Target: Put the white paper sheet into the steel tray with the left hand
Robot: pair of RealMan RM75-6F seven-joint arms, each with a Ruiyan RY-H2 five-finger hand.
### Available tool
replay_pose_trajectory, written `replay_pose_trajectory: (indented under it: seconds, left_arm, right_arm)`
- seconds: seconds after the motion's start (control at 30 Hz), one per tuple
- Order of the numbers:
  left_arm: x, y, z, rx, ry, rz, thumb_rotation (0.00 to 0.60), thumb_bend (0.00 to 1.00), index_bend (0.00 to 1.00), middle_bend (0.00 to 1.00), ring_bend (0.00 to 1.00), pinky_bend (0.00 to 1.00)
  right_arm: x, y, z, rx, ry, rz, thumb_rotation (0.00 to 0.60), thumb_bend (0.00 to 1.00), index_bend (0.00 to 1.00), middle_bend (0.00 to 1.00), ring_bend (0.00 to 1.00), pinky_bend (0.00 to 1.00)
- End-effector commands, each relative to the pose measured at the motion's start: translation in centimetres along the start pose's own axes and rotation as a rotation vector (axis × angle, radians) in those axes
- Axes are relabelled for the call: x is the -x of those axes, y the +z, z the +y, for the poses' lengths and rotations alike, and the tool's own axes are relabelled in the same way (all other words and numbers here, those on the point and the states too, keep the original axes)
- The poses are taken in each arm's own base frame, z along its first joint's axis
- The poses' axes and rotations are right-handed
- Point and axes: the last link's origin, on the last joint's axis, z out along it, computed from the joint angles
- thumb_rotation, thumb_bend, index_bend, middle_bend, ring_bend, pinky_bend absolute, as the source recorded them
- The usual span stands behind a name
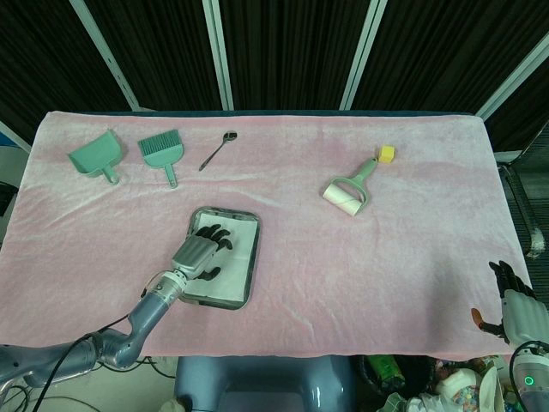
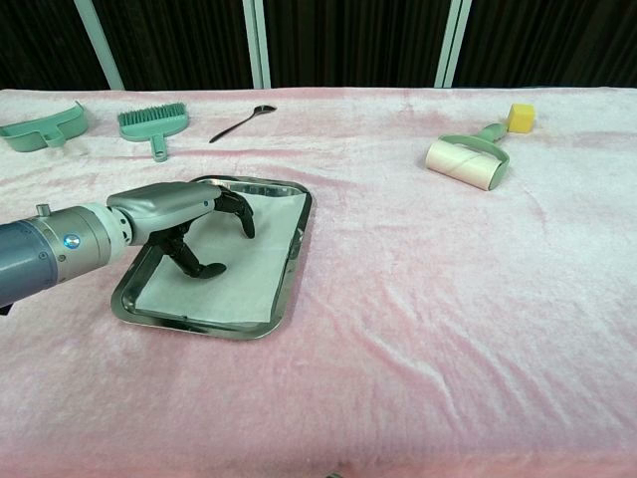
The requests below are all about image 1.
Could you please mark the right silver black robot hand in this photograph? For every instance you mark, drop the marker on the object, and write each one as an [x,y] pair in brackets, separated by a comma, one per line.
[521,313]

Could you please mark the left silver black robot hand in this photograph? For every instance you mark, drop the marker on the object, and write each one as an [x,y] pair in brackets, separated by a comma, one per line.
[195,255]

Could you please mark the translucent paper sheet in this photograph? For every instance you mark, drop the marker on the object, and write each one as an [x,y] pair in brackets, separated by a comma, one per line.
[240,257]

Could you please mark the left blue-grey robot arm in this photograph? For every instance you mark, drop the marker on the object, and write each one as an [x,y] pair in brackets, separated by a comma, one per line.
[146,313]

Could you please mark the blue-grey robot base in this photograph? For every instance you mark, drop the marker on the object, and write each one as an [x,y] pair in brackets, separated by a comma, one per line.
[266,382]

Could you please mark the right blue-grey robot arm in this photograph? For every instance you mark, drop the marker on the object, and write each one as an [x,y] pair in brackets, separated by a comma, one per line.
[529,377]

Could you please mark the stainless steel tray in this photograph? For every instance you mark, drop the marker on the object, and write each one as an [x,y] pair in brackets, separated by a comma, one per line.
[255,240]

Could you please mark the green plastic hand brush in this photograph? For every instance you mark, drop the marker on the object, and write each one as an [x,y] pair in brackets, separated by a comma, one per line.
[161,156]

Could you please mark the black metal chair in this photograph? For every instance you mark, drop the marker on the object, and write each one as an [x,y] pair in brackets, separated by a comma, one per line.
[521,206]

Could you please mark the black waste bin with rubbish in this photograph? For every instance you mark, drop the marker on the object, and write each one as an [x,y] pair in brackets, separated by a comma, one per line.
[420,373]

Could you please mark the black metal spoon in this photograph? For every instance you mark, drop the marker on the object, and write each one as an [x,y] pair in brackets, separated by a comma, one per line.
[230,136]

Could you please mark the green plastic dustpan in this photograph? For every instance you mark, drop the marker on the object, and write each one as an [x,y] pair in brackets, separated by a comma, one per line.
[96,154]

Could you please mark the green plastic bottle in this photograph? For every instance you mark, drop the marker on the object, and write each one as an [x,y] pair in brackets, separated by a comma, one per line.
[388,369]

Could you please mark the pink plush table cloth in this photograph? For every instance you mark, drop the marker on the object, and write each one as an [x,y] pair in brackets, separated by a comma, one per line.
[343,257]

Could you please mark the yellow foam cube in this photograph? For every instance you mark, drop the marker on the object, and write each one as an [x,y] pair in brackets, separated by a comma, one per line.
[387,154]

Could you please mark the black pleated curtain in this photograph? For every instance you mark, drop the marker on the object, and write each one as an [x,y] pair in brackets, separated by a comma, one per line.
[291,51]

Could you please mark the white metal frame post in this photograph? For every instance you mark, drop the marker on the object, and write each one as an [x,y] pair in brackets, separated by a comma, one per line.
[220,56]
[13,137]
[514,79]
[106,56]
[362,56]

